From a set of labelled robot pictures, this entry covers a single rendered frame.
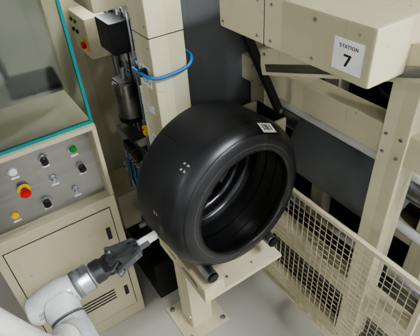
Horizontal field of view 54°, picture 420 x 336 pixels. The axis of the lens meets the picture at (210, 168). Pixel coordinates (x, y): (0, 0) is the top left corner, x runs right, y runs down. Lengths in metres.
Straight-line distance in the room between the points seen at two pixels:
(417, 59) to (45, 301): 1.19
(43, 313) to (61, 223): 0.64
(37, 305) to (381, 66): 1.12
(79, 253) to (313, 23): 1.45
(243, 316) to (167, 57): 1.60
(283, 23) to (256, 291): 1.76
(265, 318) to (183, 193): 1.42
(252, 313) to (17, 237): 1.34
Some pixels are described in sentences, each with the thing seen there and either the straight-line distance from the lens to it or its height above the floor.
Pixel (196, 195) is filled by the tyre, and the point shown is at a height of 1.32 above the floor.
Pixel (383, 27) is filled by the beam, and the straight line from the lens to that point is 1.01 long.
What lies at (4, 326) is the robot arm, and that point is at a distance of 1.14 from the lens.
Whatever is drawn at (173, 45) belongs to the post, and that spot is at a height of 1.61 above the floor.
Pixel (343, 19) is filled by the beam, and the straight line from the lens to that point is 1.05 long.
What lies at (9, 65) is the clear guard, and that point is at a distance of 1.56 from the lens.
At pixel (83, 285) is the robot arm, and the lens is 1.34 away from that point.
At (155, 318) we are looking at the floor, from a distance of 2.53.
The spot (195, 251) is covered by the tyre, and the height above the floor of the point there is 1.10.
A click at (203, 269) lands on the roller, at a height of 0.92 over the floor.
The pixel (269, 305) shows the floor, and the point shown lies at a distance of 2.53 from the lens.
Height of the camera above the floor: 2.11
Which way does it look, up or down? 38 degrees down
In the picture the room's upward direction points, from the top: 4 degrees counter-clockwise
